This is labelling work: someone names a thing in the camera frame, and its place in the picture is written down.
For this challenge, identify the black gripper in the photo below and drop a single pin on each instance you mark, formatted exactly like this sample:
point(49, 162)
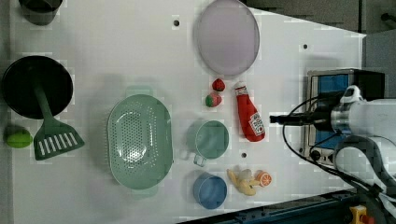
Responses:
point(321, 116)

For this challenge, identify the red ketchup bottle toy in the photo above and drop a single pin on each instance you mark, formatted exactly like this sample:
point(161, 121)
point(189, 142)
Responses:
point(250, 119)

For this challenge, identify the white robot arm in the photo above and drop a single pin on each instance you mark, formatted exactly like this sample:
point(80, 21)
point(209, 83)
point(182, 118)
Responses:
point(366, 155)

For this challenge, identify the green oval strainer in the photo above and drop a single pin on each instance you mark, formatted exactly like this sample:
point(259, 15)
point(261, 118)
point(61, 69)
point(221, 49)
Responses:
point(139, 140)

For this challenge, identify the silver black toaster oven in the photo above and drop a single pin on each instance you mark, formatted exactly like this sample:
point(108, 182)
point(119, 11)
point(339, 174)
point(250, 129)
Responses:
point(319, 144)

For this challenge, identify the orange slice toy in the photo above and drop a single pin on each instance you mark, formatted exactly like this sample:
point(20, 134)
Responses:
point(264, 178)

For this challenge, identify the dark red strawberry toy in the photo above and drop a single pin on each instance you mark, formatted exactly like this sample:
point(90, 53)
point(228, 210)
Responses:
point(218, 85)

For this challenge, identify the yellow banana toy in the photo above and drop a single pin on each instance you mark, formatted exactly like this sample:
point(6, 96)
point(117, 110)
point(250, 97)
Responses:
point(244, 181)

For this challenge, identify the red green strawberry toy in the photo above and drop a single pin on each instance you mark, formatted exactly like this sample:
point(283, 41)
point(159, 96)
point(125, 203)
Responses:
point(213, 99)

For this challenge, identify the green mug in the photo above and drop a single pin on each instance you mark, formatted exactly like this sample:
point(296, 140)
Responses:
point(208, 139)

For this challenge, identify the grey round plate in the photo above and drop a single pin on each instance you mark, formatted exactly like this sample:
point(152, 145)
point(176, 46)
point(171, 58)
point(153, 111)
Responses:
point(228, 37)

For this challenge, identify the blue cup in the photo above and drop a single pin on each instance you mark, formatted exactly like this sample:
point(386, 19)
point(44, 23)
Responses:
point(210, 191)

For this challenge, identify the dark green slotted spatula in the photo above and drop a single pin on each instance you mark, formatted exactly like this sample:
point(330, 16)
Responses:
point(54, 137)

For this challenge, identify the green lime toy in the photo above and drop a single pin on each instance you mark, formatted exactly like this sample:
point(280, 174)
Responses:
point(19, 139)

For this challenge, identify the dark grey cup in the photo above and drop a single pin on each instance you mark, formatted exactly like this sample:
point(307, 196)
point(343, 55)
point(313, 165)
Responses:
point(40, 12)

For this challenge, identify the black round pot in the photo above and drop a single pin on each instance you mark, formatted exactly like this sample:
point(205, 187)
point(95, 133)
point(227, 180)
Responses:
point(18, 85)

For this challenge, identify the blue metal frame rail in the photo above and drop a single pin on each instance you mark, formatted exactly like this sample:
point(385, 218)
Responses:
point(329, 208)

